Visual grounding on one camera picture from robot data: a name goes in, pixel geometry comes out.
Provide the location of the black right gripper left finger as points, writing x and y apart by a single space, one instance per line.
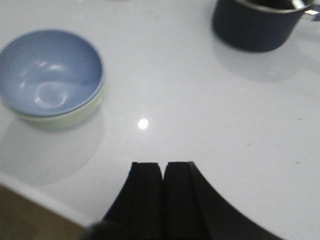
137 212

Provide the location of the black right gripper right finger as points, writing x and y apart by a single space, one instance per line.
194 210

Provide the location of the light green bowl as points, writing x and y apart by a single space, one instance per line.
66 120

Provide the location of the blue bowl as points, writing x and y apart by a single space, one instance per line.
49 73

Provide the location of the dark blue saucepan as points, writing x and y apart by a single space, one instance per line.
259 25

